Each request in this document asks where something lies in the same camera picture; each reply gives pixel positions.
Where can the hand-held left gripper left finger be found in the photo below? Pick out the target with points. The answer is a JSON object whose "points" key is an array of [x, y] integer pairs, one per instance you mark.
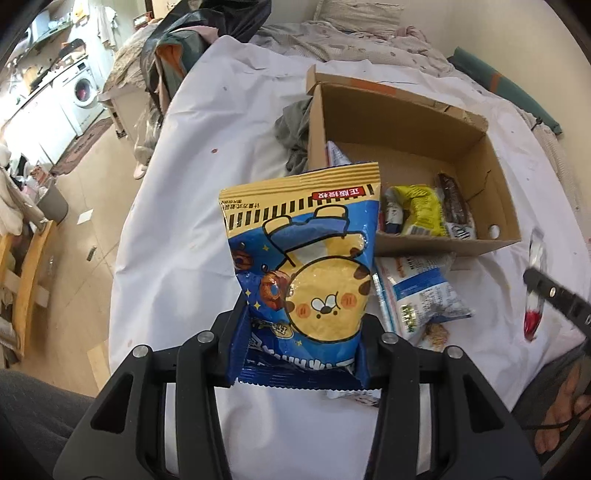
{"points": [[231, 353]]}

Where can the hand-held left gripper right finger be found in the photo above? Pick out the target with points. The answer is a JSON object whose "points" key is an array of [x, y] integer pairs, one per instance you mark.
{"points": [[371, 357]]}

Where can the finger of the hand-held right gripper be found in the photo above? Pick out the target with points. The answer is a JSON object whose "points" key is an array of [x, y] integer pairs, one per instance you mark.
{"points": [[558, 295]]}

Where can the white red snack bar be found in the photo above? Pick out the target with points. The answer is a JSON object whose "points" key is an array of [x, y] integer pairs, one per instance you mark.
{"points": [[535, 258]]}

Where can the blue bear print snack packet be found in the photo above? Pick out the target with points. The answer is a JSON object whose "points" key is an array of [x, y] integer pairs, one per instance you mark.
{"points": [[300, 258]]}

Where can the brown chocolate bar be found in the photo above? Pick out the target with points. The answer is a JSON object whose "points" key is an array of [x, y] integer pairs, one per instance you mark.
{"points": [[455, 207]]}

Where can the yellow snack packet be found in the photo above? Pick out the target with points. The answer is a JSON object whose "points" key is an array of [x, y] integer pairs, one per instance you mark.
{"points": [[420, 207]]}

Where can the brown cardboard box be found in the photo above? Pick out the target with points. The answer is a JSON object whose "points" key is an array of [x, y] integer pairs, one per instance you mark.
{"points": [[415, 134]]}

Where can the person's right hand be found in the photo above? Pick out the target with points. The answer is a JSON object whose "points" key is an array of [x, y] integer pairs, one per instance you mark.
{"points": [[561, 410]]}

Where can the white blue snack packet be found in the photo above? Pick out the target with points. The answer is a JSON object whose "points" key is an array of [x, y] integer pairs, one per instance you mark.
{"points": [[415, 290]]}

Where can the white slippers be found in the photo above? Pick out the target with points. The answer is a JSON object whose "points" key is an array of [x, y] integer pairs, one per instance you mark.
{"points": [[140, 171]]}

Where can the person's left leg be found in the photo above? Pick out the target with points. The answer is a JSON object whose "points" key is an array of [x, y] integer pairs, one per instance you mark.
{"points": [[37, 424]]}

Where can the wooden bench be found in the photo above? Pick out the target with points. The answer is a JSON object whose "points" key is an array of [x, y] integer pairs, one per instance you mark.
{"points": [[32, 277]]}

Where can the green cushion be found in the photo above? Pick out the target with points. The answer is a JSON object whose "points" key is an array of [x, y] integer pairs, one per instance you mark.
{"points": [[508, 87]]}

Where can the grey cloth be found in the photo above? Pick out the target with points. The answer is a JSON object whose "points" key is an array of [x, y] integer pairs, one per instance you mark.
{"points": [[295, 134]]}

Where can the grey waste bin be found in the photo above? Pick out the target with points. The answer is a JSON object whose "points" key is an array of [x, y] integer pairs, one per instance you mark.
{"points": [[53, 203]]}

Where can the brown floor rug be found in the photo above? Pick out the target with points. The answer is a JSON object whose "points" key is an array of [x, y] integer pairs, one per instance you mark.
{"points": [[83, 147]]}

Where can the white kitchen cabinet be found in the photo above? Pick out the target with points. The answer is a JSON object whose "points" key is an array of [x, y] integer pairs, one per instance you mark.
{"points": [[41, 124]]}

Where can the white washing machine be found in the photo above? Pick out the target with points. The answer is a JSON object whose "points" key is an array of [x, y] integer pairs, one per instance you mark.
{"points": [[83, 90]]}

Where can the patterned duvet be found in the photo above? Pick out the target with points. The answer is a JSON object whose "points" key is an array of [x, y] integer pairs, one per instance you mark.
{"points": [[351, 46]]}

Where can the black plastic bag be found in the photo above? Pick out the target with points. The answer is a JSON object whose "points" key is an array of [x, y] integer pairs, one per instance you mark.
{"points": [[184, 27]]}

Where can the patterned pillow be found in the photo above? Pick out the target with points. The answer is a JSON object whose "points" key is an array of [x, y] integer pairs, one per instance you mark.
{"points": [[360, 11]]}

